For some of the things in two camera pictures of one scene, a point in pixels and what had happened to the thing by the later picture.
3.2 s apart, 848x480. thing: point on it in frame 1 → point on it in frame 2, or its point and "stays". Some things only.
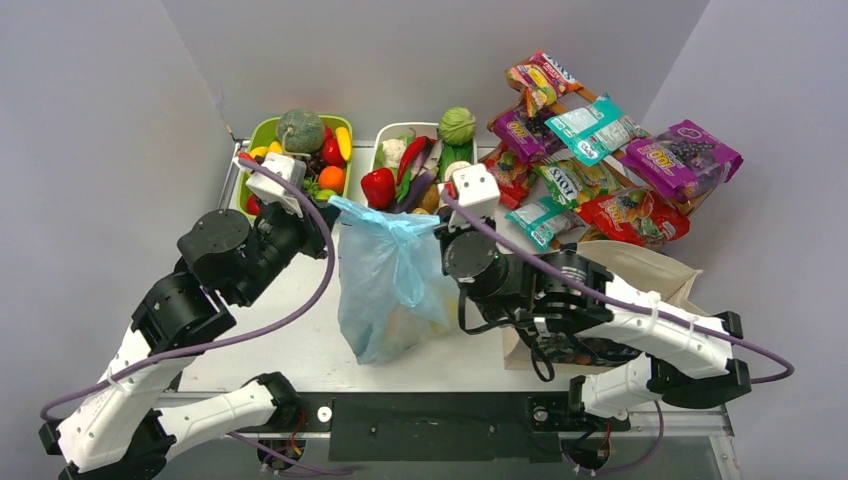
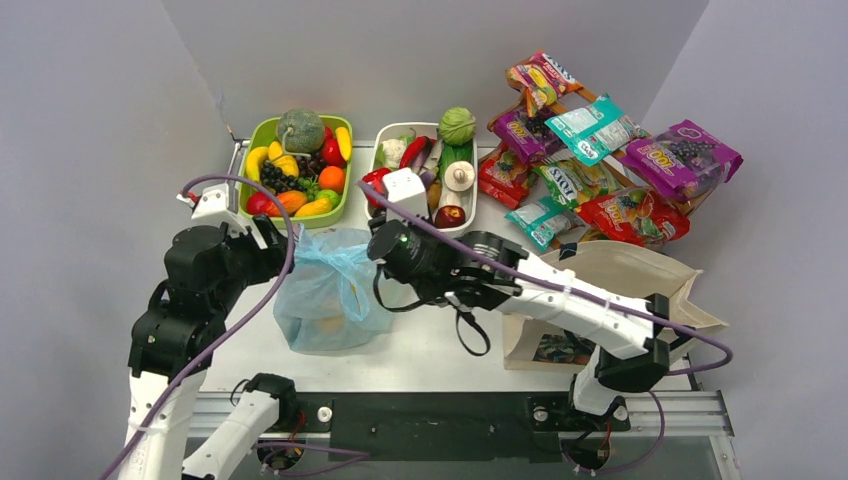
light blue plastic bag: [394, 291] → [333, 295]
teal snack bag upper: [597, 129] stays
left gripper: [312, 224] → [270, 259]
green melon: [300, 131] stays
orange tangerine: [332, 178] stays
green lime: [324, 194] stays
